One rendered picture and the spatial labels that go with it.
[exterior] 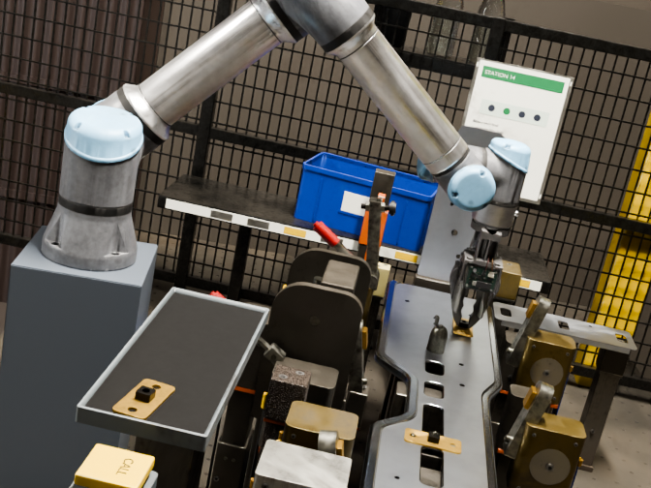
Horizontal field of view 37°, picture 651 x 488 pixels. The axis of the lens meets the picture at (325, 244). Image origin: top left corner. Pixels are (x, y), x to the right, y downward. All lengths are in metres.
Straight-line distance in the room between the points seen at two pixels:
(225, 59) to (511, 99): 0.89
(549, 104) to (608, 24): 1.61
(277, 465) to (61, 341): 0.58
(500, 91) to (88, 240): 1.13
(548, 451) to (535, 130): 1.03
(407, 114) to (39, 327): 0.66
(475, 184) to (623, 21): 2.42
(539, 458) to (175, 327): 0.58
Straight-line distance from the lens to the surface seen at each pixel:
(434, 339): 1.73
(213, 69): 1.62
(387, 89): 1.52
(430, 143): 1.55
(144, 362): 1.15
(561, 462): 1.51
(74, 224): 1.55
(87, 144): 1.51
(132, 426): 1.02
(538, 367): 1.82
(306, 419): 1.26
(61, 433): 1.65
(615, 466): 2.24
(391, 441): 1.42
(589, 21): 3.89
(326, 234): 1.82
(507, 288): 2.10
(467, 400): 1.60
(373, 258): 1.81
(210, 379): 1.13
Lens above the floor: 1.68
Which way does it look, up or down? 18 degrees down
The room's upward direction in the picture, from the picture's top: 12 degrees clockwise
